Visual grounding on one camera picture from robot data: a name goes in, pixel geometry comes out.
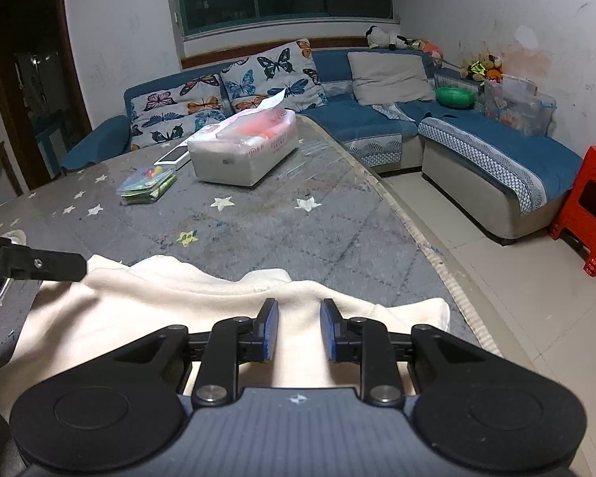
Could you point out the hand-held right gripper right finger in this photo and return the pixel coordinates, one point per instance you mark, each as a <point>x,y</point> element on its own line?
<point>328,330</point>

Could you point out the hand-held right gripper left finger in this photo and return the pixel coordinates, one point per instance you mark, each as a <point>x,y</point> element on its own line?
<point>270,330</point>

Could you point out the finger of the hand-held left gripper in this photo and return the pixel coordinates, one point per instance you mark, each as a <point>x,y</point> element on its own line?
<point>44,264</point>

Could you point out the cream sweater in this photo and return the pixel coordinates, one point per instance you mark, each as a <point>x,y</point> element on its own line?
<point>179,298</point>

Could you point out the brown wooden furniture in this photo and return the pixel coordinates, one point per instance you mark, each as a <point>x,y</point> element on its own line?
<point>2,179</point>

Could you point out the grey star tablecloth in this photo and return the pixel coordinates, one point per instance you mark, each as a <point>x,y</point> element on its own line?
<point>303,238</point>

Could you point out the clear plastic box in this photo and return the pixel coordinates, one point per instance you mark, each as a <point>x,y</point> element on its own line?
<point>146,186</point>

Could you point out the dark wooden doorway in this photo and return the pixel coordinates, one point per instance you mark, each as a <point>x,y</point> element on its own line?
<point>35,99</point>

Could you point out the white phone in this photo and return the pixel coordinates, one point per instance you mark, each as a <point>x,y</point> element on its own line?
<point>171,156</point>

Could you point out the white tissue box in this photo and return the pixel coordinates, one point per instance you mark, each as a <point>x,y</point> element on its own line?
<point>238,154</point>

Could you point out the butterfly print pillow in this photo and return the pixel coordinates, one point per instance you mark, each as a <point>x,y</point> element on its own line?
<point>179,109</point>
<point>278,72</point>

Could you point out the blue sofa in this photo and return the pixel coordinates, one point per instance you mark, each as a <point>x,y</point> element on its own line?
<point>477,129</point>

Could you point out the grey pillow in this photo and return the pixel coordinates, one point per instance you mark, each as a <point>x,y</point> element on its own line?
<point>390,77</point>

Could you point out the green bowl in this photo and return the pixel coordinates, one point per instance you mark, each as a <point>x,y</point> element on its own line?
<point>454,97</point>

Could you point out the red plastic stool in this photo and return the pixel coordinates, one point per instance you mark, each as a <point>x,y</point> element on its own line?
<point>588,203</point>

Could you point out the clear storage bin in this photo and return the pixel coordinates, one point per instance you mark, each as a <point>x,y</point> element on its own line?
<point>519,107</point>

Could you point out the pink plush toy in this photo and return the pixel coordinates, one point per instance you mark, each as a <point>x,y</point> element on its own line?
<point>431,50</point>

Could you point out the black and white plush toy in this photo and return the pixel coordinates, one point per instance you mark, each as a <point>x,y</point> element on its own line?
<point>385,37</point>

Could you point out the yellow green plush toy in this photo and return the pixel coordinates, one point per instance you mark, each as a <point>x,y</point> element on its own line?
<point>475,69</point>

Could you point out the orange plush toy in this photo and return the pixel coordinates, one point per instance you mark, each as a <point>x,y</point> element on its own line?
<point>494,69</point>

